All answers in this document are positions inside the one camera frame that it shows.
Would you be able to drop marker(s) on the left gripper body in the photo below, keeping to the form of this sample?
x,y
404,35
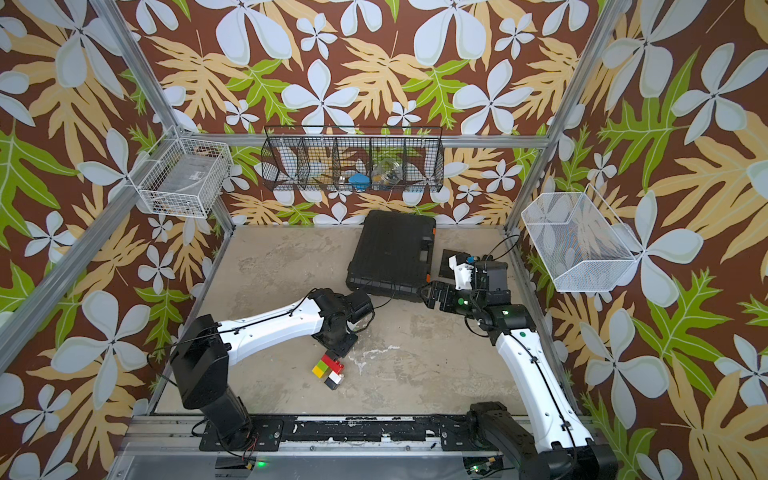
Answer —
x,y
344,330

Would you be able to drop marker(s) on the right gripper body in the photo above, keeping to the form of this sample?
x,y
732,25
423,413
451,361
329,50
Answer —
x,y
480,304

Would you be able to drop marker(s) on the red lego brick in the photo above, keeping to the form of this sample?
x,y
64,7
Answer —
x,y
333,363

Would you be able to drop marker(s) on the white lego brick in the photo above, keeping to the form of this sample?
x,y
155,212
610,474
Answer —
x,y
336,377

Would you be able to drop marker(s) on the black lego brick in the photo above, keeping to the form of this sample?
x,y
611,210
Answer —
x,y
330,383

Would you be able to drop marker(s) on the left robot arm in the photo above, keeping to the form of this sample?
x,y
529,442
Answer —
x,y
201,360

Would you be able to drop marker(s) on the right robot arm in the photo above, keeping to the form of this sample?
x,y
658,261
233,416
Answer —
x,y
557,445

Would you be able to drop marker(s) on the small black box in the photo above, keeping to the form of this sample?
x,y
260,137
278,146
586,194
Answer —
x,y
446,271

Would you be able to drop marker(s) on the black plastic tool case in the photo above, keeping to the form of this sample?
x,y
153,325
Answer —
x,y
393,257

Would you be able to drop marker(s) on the white mesh basket right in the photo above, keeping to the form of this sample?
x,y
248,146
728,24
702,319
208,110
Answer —
x,y
583,244

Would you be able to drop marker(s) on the blue object in basket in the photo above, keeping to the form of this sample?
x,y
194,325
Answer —
x,y
359,182

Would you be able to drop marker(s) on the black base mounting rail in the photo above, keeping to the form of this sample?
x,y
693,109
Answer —
x,y
271,433

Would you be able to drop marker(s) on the black wire basket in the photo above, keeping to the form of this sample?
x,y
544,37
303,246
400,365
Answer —
x,y
394,158

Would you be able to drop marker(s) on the white wire basket left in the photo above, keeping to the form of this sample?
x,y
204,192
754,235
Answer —
x,y
185,177

